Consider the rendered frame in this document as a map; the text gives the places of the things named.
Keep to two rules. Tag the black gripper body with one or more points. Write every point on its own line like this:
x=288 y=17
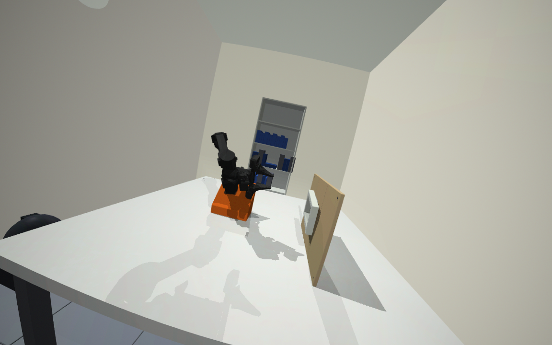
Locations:
x=254 y=162

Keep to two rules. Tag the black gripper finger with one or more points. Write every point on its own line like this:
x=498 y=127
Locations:
x=260 y=186
x=261 y=170

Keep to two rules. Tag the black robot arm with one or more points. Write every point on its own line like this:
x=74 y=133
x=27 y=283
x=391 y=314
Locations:
x=227 y=161

